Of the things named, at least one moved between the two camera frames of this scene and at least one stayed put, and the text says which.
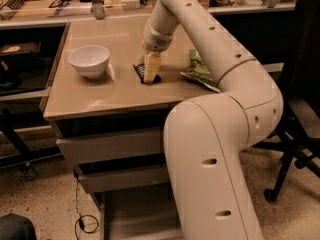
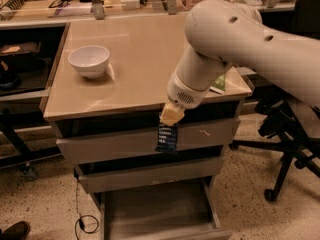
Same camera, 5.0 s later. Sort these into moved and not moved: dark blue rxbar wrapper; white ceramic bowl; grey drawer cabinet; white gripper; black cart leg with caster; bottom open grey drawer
Moved: white gripper; dark blue rxbar wrapper
Not moved: black cart leg with caster; bottom open grey drawer; grey drawer cabinet; white ceramic bowl
